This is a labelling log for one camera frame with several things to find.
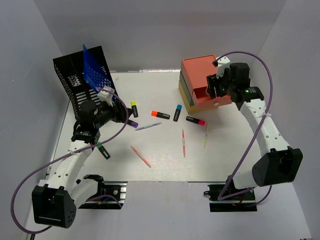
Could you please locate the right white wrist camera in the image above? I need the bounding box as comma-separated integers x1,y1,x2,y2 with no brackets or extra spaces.
212,56,231,79

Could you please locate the orange cap black highlighter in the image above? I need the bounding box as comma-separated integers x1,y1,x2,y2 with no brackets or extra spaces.
151,110,170,120

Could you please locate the pink cap black highlighter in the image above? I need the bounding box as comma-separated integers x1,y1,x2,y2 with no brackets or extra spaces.
185,116,206,126

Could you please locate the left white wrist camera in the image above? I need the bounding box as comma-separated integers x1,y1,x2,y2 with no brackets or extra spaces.
97,86,115,106

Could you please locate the salmon top drawer box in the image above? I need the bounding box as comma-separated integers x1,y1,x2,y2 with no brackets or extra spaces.
180,54,232,109

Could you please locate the green drawer box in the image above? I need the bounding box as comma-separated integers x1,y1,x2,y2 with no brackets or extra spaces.
179,71,195,106

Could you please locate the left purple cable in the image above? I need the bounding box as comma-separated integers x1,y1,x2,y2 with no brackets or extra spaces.
9,87,130,235

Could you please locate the yellow thin pen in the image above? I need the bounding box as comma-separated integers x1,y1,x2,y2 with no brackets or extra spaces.
203,122,210,148

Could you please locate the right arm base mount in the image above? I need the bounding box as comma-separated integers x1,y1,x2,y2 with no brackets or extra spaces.
203,182,258,213

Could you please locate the orange thin pen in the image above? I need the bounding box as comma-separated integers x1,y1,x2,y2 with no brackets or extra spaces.
130,145,152,168

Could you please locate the blue plastic folder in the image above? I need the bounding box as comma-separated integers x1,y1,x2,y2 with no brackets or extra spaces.
82,44,117,105

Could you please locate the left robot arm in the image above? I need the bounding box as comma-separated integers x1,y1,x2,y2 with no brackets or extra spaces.
31,100,134,229

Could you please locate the black mesh file organizer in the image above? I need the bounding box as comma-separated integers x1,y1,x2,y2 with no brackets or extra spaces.
53,50,97,120

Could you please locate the pink thin pen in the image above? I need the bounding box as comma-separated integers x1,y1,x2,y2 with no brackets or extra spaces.
181,129,186,158

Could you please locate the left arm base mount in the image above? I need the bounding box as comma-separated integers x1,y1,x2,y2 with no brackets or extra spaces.
76,174,127,210

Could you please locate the blue thin pen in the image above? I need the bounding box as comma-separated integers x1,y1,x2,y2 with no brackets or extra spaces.
135,122,162,132

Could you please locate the yellow bottom drawer box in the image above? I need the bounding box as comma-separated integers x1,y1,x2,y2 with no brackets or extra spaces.
178,82,215,114

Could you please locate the blue cap black highlighter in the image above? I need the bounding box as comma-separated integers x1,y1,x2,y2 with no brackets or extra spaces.
173,104,182,122

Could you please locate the purple cap black highlighter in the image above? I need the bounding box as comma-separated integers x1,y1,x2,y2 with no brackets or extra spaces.
127,119,139,129

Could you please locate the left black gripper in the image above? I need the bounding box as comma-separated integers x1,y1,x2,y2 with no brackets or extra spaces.
93,98,135,129

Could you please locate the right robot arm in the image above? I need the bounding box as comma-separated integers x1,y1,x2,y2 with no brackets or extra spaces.
207,57,303,200

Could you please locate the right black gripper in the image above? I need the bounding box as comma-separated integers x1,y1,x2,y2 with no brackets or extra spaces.
206,67,235,100

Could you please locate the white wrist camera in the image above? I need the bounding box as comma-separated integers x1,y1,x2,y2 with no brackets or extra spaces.
212,56,231,79
97,86,115,106

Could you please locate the green cap black highlighter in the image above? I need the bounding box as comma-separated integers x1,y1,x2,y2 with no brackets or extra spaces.
96,141,111,160

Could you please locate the yellow cap black highlighter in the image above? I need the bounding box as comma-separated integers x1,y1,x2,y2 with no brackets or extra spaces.
130,100,139,118

